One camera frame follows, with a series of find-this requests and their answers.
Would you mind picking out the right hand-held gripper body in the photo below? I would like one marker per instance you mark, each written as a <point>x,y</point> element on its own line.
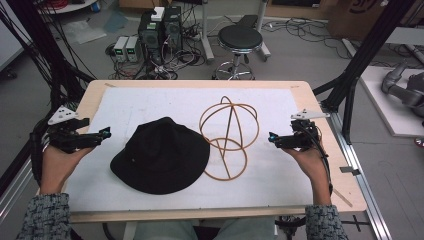
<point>305,136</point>

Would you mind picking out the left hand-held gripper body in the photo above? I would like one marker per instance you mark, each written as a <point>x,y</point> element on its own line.
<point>63,136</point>

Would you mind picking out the black bucket hat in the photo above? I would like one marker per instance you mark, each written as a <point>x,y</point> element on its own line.
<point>160,156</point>

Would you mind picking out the person's left hand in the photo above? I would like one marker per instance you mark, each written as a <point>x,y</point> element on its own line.
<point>56,170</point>

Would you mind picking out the person's right hand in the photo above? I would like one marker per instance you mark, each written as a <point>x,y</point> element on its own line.
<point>315,170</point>

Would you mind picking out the grey tape piece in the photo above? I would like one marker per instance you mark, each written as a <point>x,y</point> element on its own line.
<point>350,170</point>

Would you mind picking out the wooden table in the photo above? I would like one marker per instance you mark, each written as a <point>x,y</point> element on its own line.
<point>336,190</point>

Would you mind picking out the white table mat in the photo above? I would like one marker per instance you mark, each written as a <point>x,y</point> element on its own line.
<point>166,100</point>

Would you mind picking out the white floor board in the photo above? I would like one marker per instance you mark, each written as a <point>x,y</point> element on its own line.
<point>383,110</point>

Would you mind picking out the grey power supply unit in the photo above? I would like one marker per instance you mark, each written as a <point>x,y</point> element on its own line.
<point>120,48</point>
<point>132,48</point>

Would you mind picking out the black round stool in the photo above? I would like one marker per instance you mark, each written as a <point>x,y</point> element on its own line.
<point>240,36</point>

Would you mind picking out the black computer tower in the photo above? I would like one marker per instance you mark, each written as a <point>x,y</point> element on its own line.
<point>150,36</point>
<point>172,28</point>

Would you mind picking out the cardboard box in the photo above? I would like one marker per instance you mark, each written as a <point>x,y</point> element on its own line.
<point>360,16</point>

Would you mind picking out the small white box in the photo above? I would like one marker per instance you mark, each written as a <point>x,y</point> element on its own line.
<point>158,14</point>

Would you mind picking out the aluminium rail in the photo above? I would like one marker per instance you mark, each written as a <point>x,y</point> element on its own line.
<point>363,186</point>

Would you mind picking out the white desk leg frame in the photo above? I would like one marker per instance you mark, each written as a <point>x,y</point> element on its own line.
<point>206,40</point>

